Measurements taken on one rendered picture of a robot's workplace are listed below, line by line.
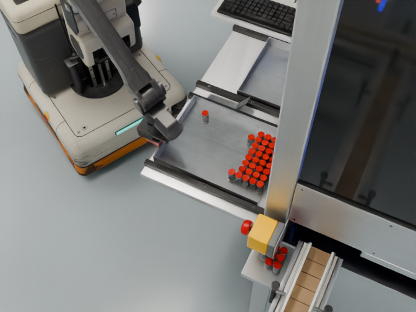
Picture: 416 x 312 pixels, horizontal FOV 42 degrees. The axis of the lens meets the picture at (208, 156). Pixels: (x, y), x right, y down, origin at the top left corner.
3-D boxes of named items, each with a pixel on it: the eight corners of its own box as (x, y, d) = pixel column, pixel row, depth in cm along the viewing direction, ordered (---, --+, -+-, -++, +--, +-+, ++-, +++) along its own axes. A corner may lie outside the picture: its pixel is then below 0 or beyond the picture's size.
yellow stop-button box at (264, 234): (282, 235, 141) (285, 223, 135) (272, 258, 138) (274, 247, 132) (255, 223, 143) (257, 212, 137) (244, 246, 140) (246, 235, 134)
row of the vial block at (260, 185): (285, 149, 164) (286, 140, 161) (261, 195, 156) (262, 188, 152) (278, 146, 165) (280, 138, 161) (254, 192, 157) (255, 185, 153)
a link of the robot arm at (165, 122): (156, 78, 143) (130, 97, 142) (183, 104, 139) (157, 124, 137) (164, 102, 154) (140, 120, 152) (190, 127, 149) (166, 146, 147)
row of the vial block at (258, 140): (265, 141, 166) (265, 132, 162) (240, 186, 158) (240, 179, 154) (258, 138, 167) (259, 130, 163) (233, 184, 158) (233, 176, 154)
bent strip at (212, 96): (249, 108, 173) (250, 96, 168) (246, 115, 172) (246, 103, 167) (210, 93, 177) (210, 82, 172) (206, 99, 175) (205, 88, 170)
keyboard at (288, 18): (327, 21, 204) (329, 16, 202) (314, 45, 197) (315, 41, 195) (232, -10, 214) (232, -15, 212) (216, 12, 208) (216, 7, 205)
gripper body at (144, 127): (166, 145, 155) (164, 130, 149) (136, 132, 158) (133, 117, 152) (177, 129, 158) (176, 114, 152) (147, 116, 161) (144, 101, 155)
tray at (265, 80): (362, 76, 180) (364, 69, 177) (336, 134, 167) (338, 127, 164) (268, 44, 188) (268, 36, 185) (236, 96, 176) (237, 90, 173)
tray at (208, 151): (291, 140, 166) (293, 134, 163) (256, 207, 154) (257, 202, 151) (194, 101, 175) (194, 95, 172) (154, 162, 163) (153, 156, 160)
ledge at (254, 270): (306, 256, 148) (306, 254, 147) (288, 298, 142) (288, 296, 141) (259, 236, 152) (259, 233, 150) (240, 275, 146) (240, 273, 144)
